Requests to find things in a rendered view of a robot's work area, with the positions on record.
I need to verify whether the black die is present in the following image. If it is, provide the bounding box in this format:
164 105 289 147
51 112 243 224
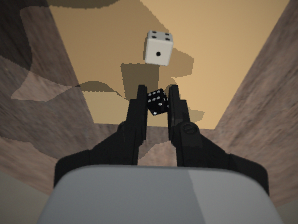
147 89 169 116

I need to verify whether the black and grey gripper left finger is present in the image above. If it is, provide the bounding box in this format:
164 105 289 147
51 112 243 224
53 85 148 189

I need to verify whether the tan square mat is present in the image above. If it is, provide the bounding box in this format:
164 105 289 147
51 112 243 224
47 0 290 129

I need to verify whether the white die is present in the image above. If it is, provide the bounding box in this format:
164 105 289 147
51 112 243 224
145 30 174 66

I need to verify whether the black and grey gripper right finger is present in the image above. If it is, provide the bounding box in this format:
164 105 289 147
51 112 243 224
167 85 269 196

